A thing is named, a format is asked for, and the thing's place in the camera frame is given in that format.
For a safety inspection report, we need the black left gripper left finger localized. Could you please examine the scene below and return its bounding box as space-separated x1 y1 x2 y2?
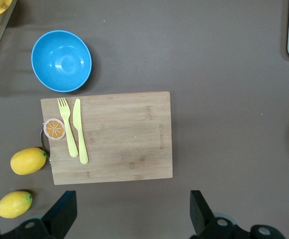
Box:
14 190 77 239

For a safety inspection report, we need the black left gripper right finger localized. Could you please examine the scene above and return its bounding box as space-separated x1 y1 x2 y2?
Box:
190 190 237 239

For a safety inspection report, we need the yellow lemon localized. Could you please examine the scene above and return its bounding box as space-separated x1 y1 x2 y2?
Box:
0 191 33 219
10 147 47 176

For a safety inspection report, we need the yellow plastic fork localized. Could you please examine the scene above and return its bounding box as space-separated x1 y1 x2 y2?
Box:
57 97 79 158

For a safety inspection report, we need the toy orange slice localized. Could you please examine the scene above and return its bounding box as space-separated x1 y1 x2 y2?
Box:
42 118 67 140

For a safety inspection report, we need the yellow plastic knife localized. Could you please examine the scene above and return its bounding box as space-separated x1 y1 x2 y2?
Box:
72 98 89 165

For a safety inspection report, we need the wooden cutting board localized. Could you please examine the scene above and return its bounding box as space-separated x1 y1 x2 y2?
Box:
40 91 174 186

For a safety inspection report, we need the blue bowl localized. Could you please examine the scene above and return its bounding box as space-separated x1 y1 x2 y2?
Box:
31 30 93 93

